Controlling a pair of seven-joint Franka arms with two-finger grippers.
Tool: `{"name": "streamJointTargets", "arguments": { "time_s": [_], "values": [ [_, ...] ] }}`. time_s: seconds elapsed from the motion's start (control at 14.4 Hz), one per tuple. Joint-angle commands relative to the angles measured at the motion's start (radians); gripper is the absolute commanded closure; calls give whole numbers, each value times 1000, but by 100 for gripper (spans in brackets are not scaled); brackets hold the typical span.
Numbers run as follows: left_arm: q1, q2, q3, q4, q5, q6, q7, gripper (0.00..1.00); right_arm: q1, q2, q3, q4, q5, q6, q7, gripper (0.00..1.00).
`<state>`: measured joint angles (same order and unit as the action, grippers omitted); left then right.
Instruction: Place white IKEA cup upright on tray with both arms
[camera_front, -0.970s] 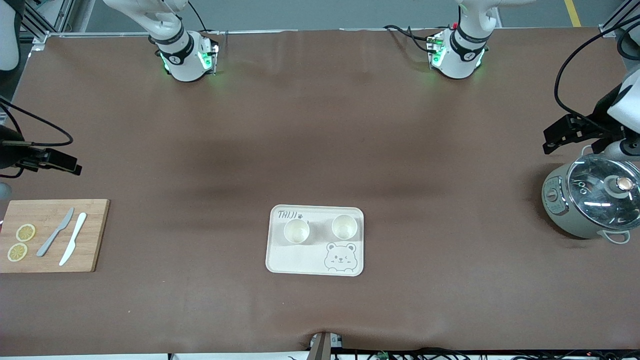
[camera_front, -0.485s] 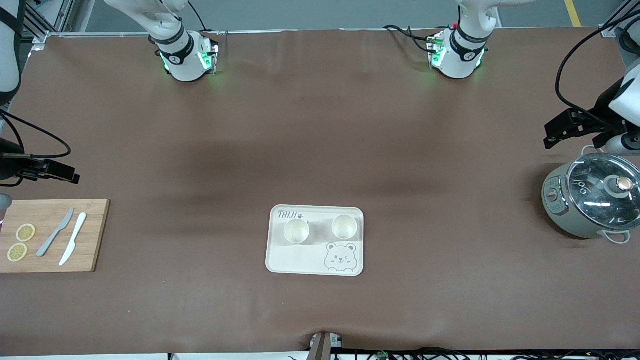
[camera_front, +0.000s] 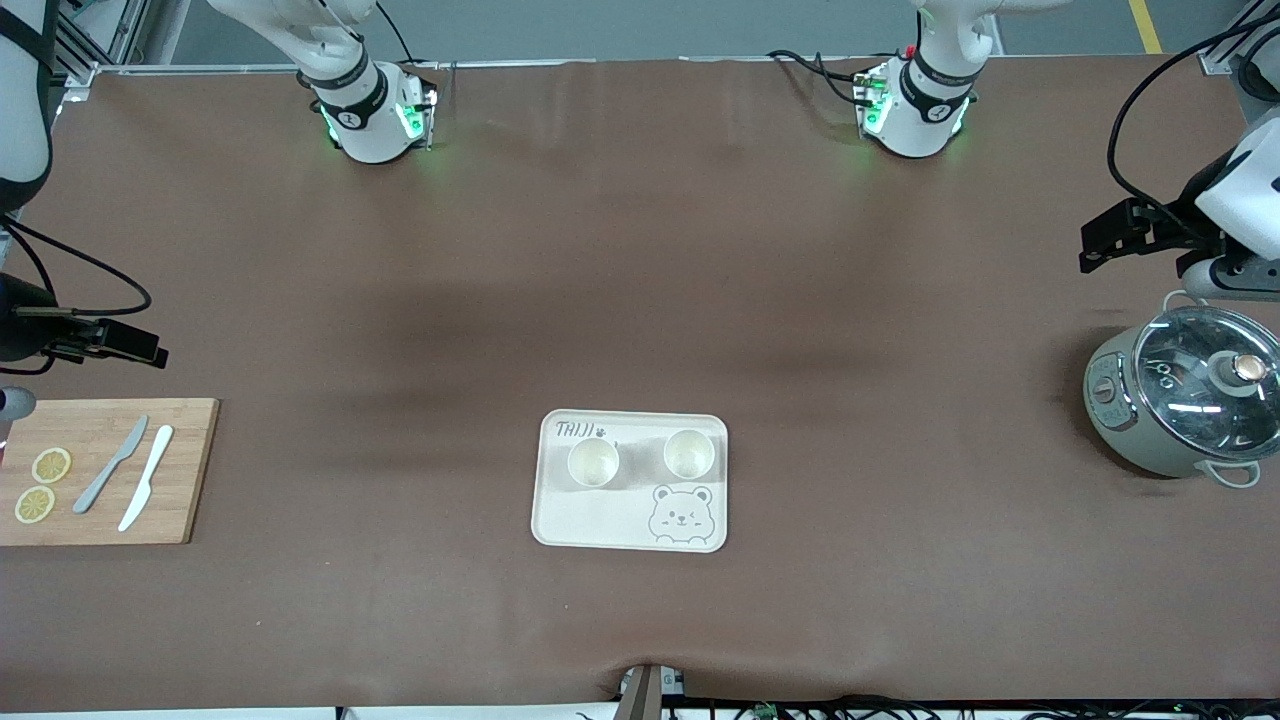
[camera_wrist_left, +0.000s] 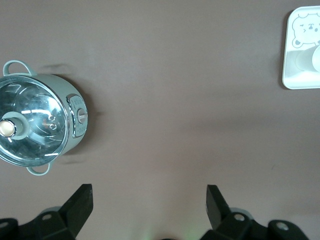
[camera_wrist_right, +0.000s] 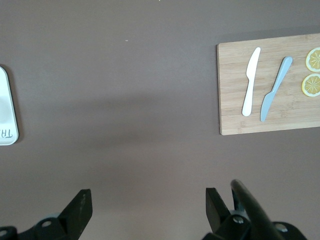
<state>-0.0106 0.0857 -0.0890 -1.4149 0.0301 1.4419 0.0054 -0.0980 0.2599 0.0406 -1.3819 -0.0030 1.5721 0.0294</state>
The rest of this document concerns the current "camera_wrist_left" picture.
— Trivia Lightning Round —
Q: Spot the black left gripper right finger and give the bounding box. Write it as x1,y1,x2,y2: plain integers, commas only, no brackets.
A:
199,184,308,240

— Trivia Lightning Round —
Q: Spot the green electric cooking pot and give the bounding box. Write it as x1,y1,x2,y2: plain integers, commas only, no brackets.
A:
0,59,89,176

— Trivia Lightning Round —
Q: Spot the white tray with bear print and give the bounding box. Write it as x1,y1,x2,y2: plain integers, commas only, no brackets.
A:
281,6,320,90

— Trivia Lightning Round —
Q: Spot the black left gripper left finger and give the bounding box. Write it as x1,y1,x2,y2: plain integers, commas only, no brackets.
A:
0,184,94,240

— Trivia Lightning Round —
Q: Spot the glass pot lid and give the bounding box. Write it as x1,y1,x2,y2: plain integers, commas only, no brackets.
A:
0,74,70,167

